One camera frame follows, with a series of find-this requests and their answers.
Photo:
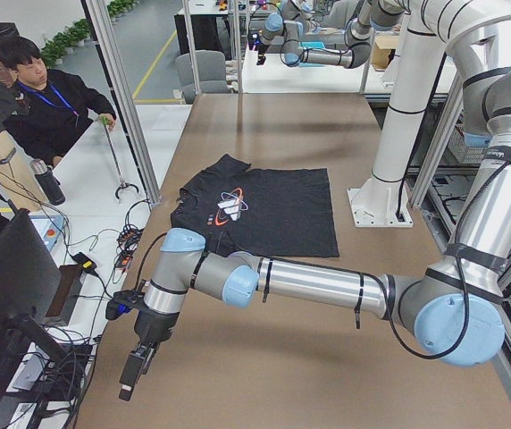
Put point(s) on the black graphic t-shirt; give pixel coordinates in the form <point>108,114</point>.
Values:
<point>283,213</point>

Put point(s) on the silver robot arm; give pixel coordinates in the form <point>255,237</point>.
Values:
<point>342,37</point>
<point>450,302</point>

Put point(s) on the grey office chair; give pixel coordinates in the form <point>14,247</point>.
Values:
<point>211,70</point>

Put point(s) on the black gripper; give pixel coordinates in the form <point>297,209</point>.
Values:
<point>152,327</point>
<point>262,58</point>

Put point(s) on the black computer monitor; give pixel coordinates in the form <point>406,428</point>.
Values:
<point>29,279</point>

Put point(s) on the orange black usb hub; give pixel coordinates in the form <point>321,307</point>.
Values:
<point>127,243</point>

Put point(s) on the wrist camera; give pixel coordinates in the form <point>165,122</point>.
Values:
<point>123,302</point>
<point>253,40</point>

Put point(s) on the seated man in black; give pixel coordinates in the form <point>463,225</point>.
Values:
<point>54,104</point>

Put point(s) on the black power adapter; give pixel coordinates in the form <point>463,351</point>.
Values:
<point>87,264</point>

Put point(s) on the aluminium frame post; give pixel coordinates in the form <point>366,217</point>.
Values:
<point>101,30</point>

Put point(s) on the dark water bottle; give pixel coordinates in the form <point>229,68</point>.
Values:
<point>48,183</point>

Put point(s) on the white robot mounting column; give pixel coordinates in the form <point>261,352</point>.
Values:
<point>477,36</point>

